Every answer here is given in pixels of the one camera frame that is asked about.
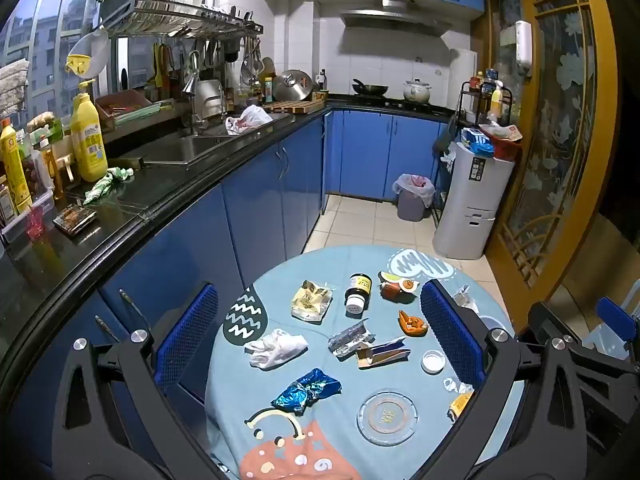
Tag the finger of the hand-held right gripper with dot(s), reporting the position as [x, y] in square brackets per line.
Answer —
[540, 317]
[612, 310]

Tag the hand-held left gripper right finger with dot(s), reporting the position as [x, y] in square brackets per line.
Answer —
[450, 335]

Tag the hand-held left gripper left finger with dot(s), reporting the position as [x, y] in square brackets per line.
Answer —
[187, 332]

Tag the orange peel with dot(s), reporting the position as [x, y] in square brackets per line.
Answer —
[412, 327]

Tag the blue white carton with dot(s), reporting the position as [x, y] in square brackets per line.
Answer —
[385, 357]

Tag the yellow packet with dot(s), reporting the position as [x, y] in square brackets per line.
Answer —
[460, 405]

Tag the orange green snack packet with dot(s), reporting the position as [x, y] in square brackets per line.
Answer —
[395, 289]

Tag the white tissue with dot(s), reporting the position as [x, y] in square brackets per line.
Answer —
[277, 350]

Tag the blue foil wrapper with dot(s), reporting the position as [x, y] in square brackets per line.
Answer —
[305, 392]

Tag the small white cap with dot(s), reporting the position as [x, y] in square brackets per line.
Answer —
[433, 361]

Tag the crumpled clear plastic wrapper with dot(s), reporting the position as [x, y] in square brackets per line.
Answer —
[467, 300]

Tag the small white crumpled scrap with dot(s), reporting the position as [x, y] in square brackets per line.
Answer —
[455, 385]

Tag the brown medicine bottle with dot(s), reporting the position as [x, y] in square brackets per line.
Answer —
[359, 287]

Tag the round table with blue cloth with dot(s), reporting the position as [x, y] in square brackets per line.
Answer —
[280, 280]

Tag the yellow white crumpled wrapper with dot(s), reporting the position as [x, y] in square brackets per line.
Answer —
[310, 302]

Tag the tall white storage bin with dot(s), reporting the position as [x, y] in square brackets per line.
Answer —
[470, 210]

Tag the grey lined waste bin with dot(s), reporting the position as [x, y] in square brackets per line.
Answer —
[412, 205]

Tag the blue lower kitchen cabinets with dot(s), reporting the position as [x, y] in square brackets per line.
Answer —
[265, 200]

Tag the small dark tin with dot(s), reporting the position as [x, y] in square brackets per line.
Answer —
[74, 220]

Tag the green cloth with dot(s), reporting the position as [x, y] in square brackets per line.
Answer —
[107, 180]

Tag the red plastic basket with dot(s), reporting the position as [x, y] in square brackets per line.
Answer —
[505, 147]

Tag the steel kitchen sink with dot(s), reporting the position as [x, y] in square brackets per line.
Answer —
[200, 147]

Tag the small pink item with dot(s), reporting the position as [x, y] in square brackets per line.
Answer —
[35, 224]

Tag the blue box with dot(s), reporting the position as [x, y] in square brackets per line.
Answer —
[477, 141]

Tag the black hanging bag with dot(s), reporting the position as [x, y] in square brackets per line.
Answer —
[445, 137]

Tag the wooden door with frosted glass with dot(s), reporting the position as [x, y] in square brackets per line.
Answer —
[600, 110]

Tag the yellow detergent bottle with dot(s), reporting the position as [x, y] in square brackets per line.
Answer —
[89, 145]

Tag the white plastic bag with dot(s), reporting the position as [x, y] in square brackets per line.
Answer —
[252, 116]

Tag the steel container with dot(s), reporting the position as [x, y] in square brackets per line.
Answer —
[210, 97]

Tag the red plastic tray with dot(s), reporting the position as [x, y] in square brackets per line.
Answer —
[120, 105]

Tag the orange bottle with red cap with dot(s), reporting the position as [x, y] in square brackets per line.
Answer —
[14, 170]

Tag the steel faucet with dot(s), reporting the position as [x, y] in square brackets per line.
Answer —
[192, 90]

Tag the white cooking pot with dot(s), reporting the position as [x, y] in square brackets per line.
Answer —
[417, 91]

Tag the wooden cutting board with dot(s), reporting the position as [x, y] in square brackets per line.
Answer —
[295, 106]

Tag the teal condiment bottle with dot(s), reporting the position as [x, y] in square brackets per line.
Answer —
[268, 90]

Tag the black wok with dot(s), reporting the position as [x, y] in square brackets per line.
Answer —
[371, 89]

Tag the steel wok lid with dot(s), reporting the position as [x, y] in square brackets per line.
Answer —
[292, 86]

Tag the hanging kitchen utensils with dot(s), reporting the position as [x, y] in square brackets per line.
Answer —
[247, 67]

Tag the dark glass bottle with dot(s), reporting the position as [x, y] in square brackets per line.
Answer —
[322, 81]

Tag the steel dish rack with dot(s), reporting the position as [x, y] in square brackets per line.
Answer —
[200, 17]

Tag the steel range hood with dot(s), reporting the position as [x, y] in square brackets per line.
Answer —
[395, 19]

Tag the kitchen window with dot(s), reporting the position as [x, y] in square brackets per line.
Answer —
[45, 20]

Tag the white wall dispenser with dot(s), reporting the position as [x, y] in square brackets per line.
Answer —
[523, 45]

